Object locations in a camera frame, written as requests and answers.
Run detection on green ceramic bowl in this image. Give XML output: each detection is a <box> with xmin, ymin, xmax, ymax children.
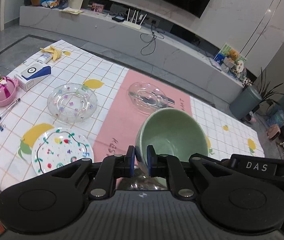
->
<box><xmin>135</xmin><ymin>108</ymin><xmax>209</xmax><ymax>176</ymax></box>

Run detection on clear glass bowl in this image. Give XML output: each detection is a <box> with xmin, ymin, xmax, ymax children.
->
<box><xmin>128</xmin><ymin>82</ymin><xmax>175</xmax><ymax>114</ymax></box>

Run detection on clear glass flower plate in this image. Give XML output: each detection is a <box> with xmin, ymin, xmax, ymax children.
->
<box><xmin>47</xmin><ymin>83</ymin><xmax>98</xmax><ymax>124</ymax></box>

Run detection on pink restaurant placemat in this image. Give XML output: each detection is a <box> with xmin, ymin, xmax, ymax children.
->
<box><xmin>93</xmin><ymin>70</ymin><xmax>191</xmax><ymax>162</ymax></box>

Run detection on painted ceramic plate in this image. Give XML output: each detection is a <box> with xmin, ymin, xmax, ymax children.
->
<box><xmin>32</xmin><ymin>127</ymin><xmax>94</xmax><ymax>176</ymax></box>

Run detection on checked lemon tablecloth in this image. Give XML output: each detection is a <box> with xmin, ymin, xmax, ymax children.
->
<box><xmin>0</xmin><ymin>40</ymin><xmax>264</xmax><ymax>190</ymax></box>

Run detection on grey trash bin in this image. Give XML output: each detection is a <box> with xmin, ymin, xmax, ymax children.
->
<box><xmin>229</xmin><ymin>86</ymin><xmax>262</xmax><ymax>119</ymax></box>

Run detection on grey tv cabinet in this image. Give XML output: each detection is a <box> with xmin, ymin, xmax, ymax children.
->
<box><xmin>19</xmin><ymin>6</ymin><xmax>242</xmax><ymax>103</ymax></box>

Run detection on toys pile on cabinet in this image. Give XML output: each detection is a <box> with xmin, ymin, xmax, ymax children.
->
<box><xmin>214</xmin><ymin>43</ymin><xmax>252</xmax><ymax>87</ymax></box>

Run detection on white blue box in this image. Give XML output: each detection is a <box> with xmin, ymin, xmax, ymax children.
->
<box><xmin>14</xmin><ymin>63</ymin><xmax>51</xmax><ymax>92</ymax></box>

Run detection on black pen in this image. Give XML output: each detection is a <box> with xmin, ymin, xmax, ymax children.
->
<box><xmin>0</xmin><ymin>98</ymin><xmax>20</xmax><ymax>120</ymax></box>

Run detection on white tube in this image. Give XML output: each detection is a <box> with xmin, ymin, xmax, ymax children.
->
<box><xmin>36</xmin><ymin>53</ymin><xmax>53</xmax><ymax>64</ymax></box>

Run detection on pink toy pot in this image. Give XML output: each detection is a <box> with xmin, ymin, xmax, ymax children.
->
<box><xmin>0</xmin><ymin>74</ymin><xmax>19</xmax><ymax>107</ymax></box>

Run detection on white wifi router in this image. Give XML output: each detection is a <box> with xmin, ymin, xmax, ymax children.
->
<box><xmin>122</xmin><ymin>9</ymin><xmax>147</xmax><ymax>30</ymax></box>

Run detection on dark blue vase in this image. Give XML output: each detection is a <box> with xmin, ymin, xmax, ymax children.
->
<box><xmin>58</xmin><ymin>0</ymin><xmax>69</xmax><ymax>10</ymax></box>

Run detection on blue snack bag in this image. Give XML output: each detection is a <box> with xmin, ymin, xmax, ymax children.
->
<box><xmin>40</xmin><ymin>0</ymin><xmax>59</xmax><ymax>9</ymax></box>

